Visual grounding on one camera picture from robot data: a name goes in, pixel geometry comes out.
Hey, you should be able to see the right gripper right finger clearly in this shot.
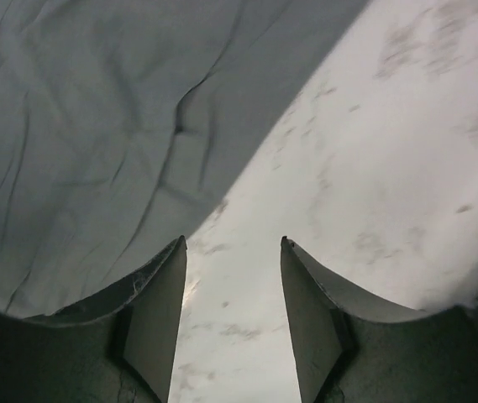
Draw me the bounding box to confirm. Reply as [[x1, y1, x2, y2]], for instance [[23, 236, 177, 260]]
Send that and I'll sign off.
[[281, 238, 478, 402]]

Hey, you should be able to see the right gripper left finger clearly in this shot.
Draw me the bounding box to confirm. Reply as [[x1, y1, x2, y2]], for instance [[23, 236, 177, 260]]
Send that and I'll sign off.
[[0, 238, 186, 402]]

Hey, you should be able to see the grey long sleeve shirt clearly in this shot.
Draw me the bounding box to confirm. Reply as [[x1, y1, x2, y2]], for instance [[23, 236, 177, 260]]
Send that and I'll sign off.
[[0, 1, 365, 318]]

